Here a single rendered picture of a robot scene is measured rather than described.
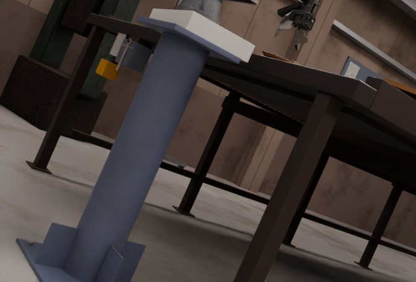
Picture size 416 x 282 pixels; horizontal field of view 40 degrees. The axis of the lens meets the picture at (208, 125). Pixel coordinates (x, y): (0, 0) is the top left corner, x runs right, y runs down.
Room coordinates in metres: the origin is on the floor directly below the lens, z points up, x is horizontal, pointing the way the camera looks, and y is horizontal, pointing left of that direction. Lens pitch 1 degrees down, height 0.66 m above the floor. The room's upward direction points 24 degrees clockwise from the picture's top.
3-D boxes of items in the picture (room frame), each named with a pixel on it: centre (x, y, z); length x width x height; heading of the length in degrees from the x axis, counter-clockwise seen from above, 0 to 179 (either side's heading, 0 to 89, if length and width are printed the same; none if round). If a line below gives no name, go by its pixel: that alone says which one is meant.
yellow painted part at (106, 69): (2.87, 0.57, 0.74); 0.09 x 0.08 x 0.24; 35
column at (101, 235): (1.89, 0.18, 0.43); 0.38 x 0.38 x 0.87; 35
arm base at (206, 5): (1.90, 0.18, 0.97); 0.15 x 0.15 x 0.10
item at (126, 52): (2.73, 0.47, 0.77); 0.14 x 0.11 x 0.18; 35
